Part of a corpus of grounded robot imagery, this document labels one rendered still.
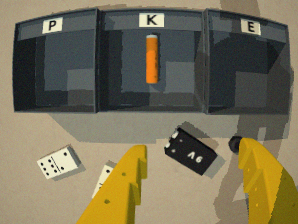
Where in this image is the black nine-volt battery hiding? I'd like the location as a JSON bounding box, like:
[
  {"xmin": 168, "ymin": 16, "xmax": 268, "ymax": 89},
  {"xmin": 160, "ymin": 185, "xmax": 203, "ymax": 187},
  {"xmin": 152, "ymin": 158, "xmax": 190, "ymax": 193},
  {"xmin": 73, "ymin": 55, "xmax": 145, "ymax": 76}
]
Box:
[{"xmin": 164, "ymin": 127, "xmax": 218, "ymax": 176}]

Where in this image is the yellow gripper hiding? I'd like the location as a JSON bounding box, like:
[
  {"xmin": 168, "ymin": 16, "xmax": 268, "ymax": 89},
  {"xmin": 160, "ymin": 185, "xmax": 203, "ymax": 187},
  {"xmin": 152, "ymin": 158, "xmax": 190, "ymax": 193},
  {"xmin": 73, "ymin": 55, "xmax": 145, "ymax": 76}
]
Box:
[{"xmin": 76, "ymin": 137, "xmax": 298, "ymax": 224}]

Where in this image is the dark grey hex nut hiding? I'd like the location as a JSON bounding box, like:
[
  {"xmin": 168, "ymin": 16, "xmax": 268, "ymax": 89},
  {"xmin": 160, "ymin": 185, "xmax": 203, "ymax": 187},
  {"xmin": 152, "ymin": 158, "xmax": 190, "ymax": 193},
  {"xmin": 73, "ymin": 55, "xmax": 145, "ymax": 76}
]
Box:
[{"xmin": 228, "ymin": 136, "xmax": 242, "ymax": 153}]

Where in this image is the orange battery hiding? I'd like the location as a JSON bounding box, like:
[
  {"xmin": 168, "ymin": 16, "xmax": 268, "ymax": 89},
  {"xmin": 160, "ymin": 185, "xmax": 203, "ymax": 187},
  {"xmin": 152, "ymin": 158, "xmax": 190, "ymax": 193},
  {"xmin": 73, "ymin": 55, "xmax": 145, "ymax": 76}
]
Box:
[{"xmin": 146, "ymin": 35, "xmax": 158, "ymax": 83}]

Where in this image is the white domino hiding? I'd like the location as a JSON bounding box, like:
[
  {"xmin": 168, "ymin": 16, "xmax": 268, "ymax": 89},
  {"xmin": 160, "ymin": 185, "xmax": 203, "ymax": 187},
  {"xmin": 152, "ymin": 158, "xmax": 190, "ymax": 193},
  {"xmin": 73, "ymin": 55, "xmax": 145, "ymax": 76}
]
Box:
[
  {"xmin": 37, "ymin": 146, "xmax": 80, "ymax": 179},
  {"xmin": 92, "ymin": 162, "xmax": 115, "ymax": 198}
]

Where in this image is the dark grey three-compartment bin rack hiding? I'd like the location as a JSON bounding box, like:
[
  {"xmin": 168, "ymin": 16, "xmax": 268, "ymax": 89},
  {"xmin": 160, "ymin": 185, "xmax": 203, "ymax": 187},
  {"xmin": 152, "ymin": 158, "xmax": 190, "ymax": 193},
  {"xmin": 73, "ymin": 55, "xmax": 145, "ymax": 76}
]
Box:
[{"xmin": 12, "ymin": 7, "xmax": 291, "ymax": 115}]

